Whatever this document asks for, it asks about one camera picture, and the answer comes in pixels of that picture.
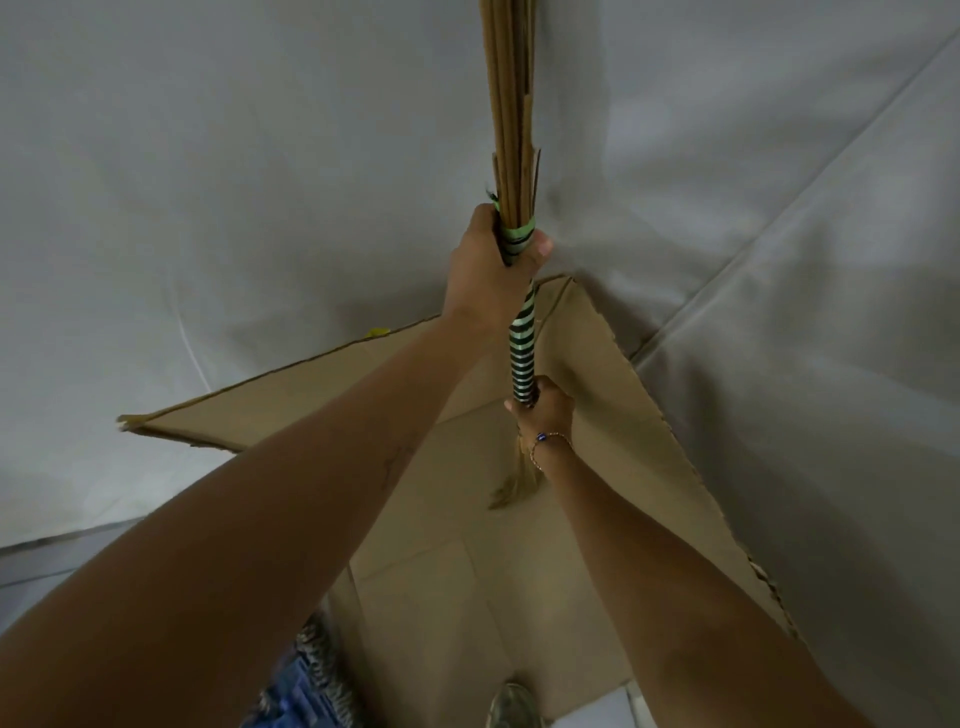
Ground person's left hand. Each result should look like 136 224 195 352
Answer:
441 202 557 336

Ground person's right hand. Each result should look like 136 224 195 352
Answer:
503 375 577 453

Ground straw broom with striped handle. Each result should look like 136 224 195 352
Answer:
478 0 546 513

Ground person's right forearm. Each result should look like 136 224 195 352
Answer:
531 435 912 728

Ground person's left forearm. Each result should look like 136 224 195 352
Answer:
0 311 500 728

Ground brown cardboard sheet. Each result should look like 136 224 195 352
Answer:
115 273 810 728

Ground grey shoe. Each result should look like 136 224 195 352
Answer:
487 680 546 728

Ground black and white patterned top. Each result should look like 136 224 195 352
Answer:
288 609 360 728

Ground blue denim shorts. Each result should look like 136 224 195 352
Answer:
251 648 335 728

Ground thin bracelet with blue bead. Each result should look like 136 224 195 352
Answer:
528 430 573 472

